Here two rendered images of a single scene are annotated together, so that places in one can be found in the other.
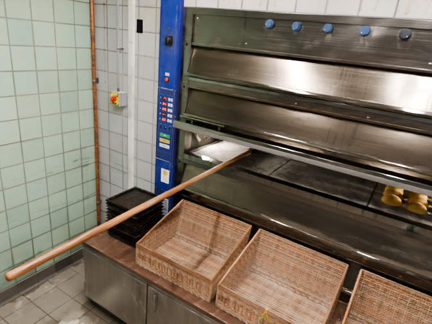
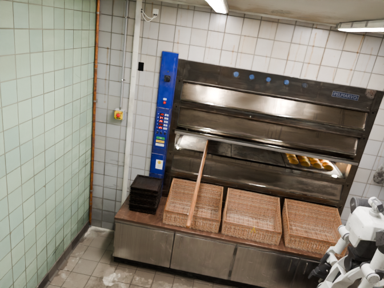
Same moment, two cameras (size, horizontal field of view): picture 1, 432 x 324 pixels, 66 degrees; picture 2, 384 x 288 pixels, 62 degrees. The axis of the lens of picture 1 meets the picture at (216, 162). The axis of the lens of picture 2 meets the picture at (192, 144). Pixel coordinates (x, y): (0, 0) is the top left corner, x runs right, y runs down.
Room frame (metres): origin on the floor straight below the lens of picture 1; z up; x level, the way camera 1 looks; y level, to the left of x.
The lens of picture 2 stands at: (-0.75, 1.44, 2.42)
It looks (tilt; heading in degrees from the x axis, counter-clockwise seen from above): 20 degrees down; 334
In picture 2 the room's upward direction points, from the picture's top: 9 degrees clockwise
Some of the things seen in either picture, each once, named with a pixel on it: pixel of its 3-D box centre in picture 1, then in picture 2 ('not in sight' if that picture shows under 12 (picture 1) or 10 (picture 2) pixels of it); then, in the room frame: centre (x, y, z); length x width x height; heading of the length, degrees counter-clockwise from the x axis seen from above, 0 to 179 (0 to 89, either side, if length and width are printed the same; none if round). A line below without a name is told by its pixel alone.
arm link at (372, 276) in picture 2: not in sight; (376, 264); (0.26, -0.52, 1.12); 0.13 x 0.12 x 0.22; 153
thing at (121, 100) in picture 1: (117, 98); (119, 114); (2.43, 0.77, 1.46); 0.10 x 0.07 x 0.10; 60
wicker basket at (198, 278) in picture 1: (194, 243); (194, 204); (1.78, 0.08, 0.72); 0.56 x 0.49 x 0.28; 61
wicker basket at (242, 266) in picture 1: (282, 285); (251, 215); (1.48, -0.43, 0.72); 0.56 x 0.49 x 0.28; 59
